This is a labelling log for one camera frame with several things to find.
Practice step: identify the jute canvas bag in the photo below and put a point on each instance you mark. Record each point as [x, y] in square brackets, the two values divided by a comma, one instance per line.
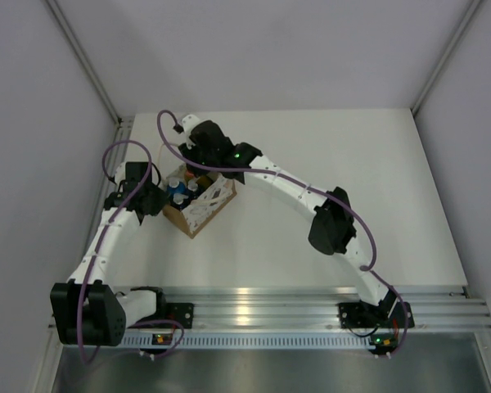
[202, 210]

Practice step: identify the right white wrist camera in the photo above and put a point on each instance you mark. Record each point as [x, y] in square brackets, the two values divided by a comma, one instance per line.
[185, 125]

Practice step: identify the large orange blue pump bottle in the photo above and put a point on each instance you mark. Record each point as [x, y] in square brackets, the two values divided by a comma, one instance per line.
[175, 186]

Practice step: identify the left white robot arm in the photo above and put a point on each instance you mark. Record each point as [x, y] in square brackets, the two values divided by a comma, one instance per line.
[85, 307]

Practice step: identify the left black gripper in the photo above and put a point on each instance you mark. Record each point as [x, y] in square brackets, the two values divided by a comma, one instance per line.
[161, 200]

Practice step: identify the slotted cable duct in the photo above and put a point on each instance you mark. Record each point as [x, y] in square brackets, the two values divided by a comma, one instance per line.
[246, 341]

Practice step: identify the clear bottle black cap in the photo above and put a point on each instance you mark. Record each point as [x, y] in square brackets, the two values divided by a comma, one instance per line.
[204, 181]

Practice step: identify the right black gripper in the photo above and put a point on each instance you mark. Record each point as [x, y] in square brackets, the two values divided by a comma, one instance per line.
[191, 152]

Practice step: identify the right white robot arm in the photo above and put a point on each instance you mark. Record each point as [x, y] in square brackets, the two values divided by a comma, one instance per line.
[336, 230]

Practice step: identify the aluminium mounting rail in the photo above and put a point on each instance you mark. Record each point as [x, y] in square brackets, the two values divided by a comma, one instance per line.
[315, 309]

